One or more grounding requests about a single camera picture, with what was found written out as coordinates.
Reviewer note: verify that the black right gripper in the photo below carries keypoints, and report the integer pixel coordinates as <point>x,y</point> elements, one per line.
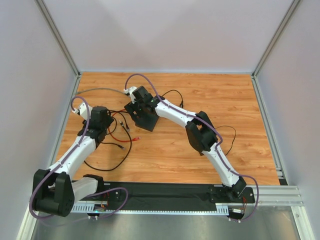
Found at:
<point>139,115</point>

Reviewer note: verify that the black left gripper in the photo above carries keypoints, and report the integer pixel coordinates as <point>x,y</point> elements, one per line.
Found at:
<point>100,116</point>

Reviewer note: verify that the black network switch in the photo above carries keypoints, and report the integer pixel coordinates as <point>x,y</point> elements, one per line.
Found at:
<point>146,121</point>

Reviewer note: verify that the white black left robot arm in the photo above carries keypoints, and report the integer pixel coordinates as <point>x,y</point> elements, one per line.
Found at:
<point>53,191</point>

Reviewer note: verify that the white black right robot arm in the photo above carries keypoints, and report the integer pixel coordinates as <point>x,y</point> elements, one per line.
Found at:
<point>199,127</point>

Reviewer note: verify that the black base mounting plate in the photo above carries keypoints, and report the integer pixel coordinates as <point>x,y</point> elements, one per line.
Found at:
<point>169,197</point>

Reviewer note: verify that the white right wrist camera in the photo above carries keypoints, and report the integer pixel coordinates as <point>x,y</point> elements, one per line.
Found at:
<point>129,91</point>

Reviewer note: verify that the aluminium frame rail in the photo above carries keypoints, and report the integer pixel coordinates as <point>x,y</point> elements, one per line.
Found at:
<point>265,196</point>

